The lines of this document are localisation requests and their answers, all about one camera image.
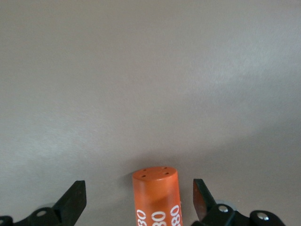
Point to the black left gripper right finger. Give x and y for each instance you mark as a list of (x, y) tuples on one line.
[(204, 202)]

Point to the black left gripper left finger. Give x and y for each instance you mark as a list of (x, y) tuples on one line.
[(70, 202)]

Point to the orange 4680 cylinder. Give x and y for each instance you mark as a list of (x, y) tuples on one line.
[(155, 193)]

